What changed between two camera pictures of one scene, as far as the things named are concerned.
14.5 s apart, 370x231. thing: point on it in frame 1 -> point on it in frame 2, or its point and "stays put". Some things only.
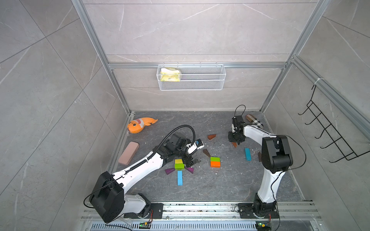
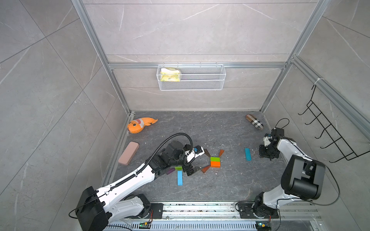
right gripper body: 232,137 -> 267,151
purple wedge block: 169,171 stays put
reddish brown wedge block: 211,136 -> 205,169
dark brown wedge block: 205,151 stays put
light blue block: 179,178 stays put
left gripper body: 186,160 -> 186,168
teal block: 248,154 stays put
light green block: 215,159 stays put
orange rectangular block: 215,164 stays put
